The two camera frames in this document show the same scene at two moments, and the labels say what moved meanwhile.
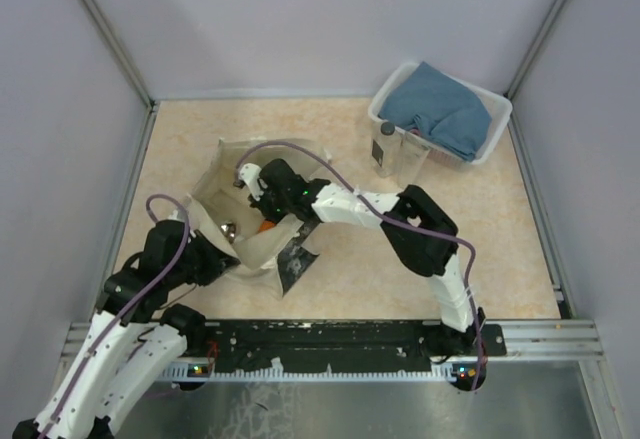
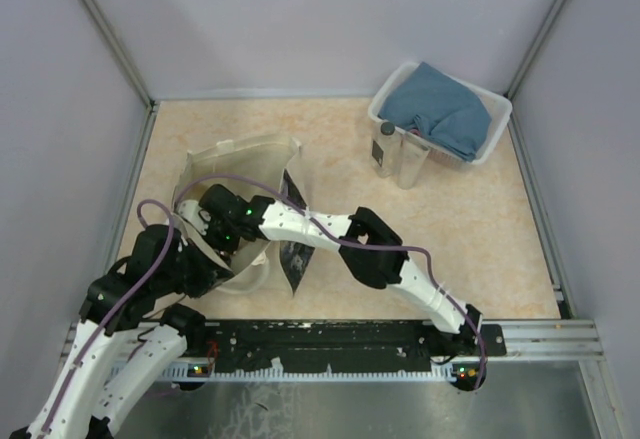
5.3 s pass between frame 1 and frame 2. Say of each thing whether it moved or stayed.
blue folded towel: stayed
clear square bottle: stayed
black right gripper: moved
